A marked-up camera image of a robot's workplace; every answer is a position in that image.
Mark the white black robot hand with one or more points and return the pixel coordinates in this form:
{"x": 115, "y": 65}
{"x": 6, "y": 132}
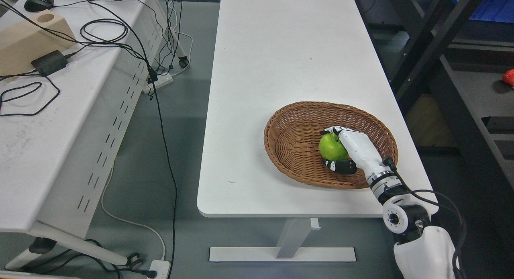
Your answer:
{"x": 361, "y": 150}

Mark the green apple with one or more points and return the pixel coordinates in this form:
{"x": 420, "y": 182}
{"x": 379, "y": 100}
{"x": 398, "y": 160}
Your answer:
{"x": 331, "y": 148}

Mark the white robot forearm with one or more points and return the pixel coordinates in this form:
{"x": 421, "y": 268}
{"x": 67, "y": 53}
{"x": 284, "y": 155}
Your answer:
{"x": 422, "y": 250}

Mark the black metal shelf unit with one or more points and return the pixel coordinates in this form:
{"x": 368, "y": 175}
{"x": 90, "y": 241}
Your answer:
{"x": 465, "y": 79}

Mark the red toy fruit on shelf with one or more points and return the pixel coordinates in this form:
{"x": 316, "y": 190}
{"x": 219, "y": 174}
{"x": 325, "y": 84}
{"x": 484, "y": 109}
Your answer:
{"x": 508, "y": 78}

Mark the brown wicker basket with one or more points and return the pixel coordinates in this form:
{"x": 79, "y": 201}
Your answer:
{"x": 293, "y": 133}

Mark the white standing desk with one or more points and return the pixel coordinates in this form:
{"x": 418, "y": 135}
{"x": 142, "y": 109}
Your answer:
{"x": 268, "y": 54}

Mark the far white power strip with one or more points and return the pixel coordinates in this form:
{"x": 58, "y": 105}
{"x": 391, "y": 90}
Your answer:
{"x": 162, "y": 81}

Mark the white power strip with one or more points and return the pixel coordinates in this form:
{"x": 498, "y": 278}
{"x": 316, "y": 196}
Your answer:
{"x": 161, "y": 268}
{"x": 162, "y": 81}

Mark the white perforated-panel table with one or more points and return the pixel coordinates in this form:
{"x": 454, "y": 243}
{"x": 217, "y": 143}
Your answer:
{"x": 59, "y": 137}

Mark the black power adapter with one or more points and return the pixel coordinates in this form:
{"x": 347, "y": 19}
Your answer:
{"x": 51, "y": 62}

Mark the beige cardboard box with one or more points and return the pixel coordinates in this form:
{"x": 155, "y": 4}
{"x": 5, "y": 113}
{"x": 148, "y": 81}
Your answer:
{"x": 26, "y": 41}

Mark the black computer mouse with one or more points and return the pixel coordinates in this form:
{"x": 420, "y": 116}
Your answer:
{"x": 38, "y": 5}

